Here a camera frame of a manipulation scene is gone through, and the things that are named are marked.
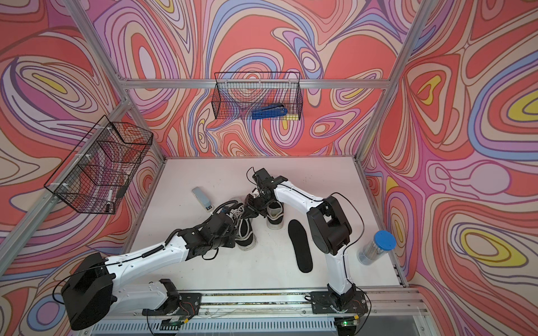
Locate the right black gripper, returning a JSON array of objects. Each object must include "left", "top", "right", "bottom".
[{"left": 241, "top": 192, "right": 275, "bottom": 218}]

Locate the black white sneaker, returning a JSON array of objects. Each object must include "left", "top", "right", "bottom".
[
  {"left": 266, "top": 201, "right": 284, "bottom": 230},
  {"left": 231, "top": 204, "right": 257, "bottom": 251}
]

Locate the black shoe insole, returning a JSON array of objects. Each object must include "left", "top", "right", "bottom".
[{"left": 288, "top": 219, "right": 313, "bottom": 273}]

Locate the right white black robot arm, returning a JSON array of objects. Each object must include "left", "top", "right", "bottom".
[{"left": 244, "top": 168, "right": 357, "bottom": 310}]

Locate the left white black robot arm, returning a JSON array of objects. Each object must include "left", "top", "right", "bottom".
[{"left": 60, "top": 213, "right": 239, "bottom": 330}]

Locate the yellow item in basket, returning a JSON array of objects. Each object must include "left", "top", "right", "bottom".
[{"left": 283, "top": 114, "right": 300, "bottom": 121}]

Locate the blue tool in basket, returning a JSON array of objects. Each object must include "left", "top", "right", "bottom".
[{"left": 251, "top": 104, "right": 288, "bottom": 120}]

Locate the white marker in basket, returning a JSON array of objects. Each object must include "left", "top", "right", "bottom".
[{"left": 105, "top": 189, "right": 113, "bottom": 214}]

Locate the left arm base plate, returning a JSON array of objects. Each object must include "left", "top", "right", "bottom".
[{"left": 142, "top": 292, "right": 202, "bottom": 318}]

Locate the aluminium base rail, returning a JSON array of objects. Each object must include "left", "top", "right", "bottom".
[{"left": 85, "top": 288, "right": 425, "bottom": 320}]

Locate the black wire basket back wall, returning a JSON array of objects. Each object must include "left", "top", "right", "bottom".
[{"left": 212, "top": 71, "right": 303, "bottom": 120}]

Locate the black wire basket wall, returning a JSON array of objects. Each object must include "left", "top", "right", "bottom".
[
  {"left": 43, "top": 116, "right": 154, "bottom": 215},
  {"left": 212, "top": 71, "right": 303, "bottom": 120}
]

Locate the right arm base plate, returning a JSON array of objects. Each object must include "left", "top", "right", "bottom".
[{"left": 304, "top": 291, "right": 368, "bottom": 316}]

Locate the black wire basket left wall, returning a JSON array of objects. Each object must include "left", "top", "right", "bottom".
[{"left": 43, "top": 116, "right": 154, "bottom": 215}]

